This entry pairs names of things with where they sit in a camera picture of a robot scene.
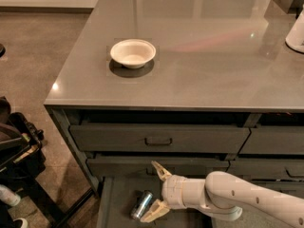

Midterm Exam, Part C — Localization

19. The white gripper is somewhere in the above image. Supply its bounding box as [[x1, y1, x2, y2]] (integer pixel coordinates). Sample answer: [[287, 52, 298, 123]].
[[140, 161, 206, 223]]

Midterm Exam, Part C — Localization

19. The silver blue redbull can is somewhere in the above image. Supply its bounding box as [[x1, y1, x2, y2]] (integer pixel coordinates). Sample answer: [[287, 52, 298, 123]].
[[130, 190, 153, 220]]

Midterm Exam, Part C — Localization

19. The open bottom left drawer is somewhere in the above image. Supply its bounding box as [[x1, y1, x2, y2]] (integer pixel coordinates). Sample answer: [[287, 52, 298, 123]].
[[97, 176, 213, 228]]

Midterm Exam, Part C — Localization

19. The middle left grey drawer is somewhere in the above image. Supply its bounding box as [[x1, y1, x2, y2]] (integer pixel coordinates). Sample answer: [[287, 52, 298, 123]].
[[86, 155, 228, 178]]

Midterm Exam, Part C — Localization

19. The grey drawer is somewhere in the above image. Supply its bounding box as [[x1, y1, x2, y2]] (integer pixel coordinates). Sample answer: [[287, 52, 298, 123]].
[[240, 126, 304, 155], [69, 123, 250, 153], [86, 155, 228, 178], [252, 180, 304, 199], [227, 159, 304, 181]]

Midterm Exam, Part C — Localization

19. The top left grey drawer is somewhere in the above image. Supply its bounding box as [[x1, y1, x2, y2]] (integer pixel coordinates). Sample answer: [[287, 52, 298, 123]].
[[69, 123, 250, 153]]

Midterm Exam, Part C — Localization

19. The middle right grey drawer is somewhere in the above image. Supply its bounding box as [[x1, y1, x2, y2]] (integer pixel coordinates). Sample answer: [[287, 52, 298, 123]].
[[227, 159, 304, 181]]

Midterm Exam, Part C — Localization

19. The top right grey drawer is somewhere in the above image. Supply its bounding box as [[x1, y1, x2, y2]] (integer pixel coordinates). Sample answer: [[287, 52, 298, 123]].
[[240, 126, 304, 155]]

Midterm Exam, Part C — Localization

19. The grey cabinet with counter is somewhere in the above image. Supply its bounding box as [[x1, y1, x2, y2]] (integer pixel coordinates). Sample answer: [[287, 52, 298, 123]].
[[45, 0, 304, 188]]

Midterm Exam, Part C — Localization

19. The bottom right grey drawer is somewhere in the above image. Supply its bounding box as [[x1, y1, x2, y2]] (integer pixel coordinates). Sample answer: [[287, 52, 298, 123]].
[[252, 180, 304, 199]]

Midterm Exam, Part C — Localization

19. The white appliance on counter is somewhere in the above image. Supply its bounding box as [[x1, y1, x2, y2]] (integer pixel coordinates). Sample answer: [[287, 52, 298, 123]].
[[285, 6, 304, 53]]

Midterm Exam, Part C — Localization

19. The white paper bowl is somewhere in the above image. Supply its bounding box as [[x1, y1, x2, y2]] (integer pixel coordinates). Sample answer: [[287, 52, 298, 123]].
[[110, 39, 156, 68]]

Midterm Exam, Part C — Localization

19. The black cart with items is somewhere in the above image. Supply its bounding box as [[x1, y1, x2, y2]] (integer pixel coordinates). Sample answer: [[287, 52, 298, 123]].
[[0, 97, 94, 228]]

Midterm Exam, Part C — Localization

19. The white shoe lower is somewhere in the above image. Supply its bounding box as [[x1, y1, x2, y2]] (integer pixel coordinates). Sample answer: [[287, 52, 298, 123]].
[[13, 218, 29, 228]]

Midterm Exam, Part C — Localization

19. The white shoe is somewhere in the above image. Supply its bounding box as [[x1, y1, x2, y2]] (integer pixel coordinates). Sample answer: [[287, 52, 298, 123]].
[[0, 185, 21, 206], [13, 218, 29, 228]]

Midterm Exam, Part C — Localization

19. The white shoe upper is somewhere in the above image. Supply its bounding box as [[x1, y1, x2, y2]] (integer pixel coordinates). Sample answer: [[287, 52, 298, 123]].
[[0, 185, 21, 206]]

